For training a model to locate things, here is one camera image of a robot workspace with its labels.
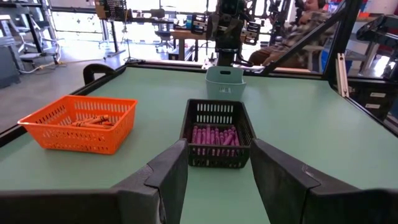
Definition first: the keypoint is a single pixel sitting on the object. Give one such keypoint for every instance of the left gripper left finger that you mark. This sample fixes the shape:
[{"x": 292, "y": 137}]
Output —
[{"x": 93, "y": 208}]

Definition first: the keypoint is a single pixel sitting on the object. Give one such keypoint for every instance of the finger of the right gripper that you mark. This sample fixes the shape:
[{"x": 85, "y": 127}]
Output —
[
  {"x": 236, "y": 29},
  {"x": 213, "y": 26}
]

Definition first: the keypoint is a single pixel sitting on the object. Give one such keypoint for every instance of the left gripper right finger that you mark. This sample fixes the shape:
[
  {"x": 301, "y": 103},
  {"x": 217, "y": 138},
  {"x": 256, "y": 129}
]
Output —
[{"x": 311, "y": 205}]

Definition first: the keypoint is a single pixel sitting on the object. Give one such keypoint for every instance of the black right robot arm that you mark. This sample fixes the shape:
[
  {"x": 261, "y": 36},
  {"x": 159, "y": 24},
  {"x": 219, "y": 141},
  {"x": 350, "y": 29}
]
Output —
[{"x": 225, "y": 54}]

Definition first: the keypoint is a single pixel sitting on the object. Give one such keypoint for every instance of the wooden table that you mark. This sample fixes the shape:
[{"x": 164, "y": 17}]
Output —
[{"x": 183, "y": 34}]

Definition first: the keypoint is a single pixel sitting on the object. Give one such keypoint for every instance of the person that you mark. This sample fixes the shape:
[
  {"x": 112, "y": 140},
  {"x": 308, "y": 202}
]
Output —
[{"x": 295, "y": 34}]

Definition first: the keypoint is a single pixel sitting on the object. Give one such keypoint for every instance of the black office chair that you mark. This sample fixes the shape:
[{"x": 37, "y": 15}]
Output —
[{"x": 163, "y": 35}]

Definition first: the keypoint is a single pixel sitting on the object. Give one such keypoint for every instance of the teal plastic bin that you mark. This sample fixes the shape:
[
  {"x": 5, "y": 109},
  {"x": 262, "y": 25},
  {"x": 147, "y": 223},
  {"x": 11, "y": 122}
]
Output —
[{"x": 225, "y": 84}]

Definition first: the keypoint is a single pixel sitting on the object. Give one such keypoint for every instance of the orange plastic basket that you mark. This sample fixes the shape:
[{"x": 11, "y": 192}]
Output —
[{"x": 93, "y": 143}]

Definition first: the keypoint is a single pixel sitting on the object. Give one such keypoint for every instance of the green table mat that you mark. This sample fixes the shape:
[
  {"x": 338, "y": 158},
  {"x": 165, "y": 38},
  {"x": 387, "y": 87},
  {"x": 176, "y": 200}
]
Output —
[{"x": 311, "y": 124}]

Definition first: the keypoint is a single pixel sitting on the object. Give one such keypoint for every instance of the brown pegboard panel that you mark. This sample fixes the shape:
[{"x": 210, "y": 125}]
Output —
[{"x": 115, "y": 7}]

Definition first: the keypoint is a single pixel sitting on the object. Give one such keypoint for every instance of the white plastic strip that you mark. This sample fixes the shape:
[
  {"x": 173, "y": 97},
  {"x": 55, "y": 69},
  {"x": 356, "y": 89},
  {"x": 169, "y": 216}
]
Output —
[{"x": 342, "y": 77}]

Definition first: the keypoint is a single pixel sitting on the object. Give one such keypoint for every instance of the black mesh basket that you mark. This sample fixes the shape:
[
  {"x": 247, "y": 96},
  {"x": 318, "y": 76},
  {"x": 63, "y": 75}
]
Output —
[{"x": 214, "y": 161}]

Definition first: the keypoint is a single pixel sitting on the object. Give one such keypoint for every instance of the black drawer cabinet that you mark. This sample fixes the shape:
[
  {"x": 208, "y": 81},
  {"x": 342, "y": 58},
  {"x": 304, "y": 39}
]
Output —
[{"x": 373, "y": 99}]

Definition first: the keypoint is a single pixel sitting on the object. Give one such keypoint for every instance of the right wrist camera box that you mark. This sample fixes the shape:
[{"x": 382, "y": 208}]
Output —
[{"x": 230, "y": 7}]

